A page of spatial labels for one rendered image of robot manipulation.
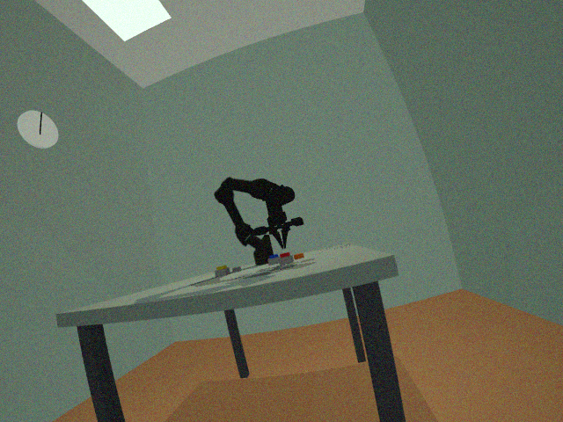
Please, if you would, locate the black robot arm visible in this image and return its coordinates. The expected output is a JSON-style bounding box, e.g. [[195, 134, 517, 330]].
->
[[214, 178, 295, 250]]

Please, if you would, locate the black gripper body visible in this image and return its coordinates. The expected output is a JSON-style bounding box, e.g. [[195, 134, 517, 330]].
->
[[254, 207, 303, 236]]

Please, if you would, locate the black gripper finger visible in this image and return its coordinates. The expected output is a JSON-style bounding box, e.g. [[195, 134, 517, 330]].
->
[[281, 229, 290, 249], [269, 231, 283, 249]]

